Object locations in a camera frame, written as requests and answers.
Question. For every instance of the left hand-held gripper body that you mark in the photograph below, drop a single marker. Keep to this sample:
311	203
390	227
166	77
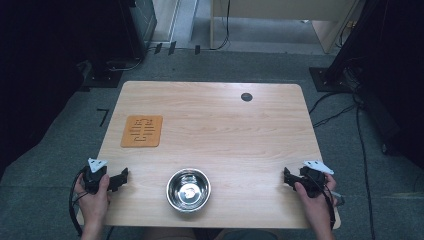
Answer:
93	176

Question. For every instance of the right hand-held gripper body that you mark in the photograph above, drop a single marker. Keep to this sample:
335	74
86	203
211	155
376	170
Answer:
313	181

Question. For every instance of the stainless steel bowl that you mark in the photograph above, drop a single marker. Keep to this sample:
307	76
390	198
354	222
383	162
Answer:
188	190

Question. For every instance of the person's right hand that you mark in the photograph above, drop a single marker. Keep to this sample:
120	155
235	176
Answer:
313	203

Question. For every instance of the person's left hand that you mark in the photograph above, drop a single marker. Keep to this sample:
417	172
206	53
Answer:
93	205

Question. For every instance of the orange cut-out mat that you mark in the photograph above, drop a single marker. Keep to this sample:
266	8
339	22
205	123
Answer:
156	140

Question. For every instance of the angled black floor tape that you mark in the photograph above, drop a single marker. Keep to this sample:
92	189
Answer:
104	116

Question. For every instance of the black floor tape strip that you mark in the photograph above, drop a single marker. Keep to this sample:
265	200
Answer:
197	49
172	48

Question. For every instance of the black metal stand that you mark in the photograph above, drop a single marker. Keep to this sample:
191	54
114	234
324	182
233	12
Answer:
346	43

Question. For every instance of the dark equipment cabinet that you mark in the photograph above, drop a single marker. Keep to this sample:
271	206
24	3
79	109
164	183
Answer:
143	23

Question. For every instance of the black stand base plate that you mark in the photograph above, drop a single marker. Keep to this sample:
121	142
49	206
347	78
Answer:
101	78

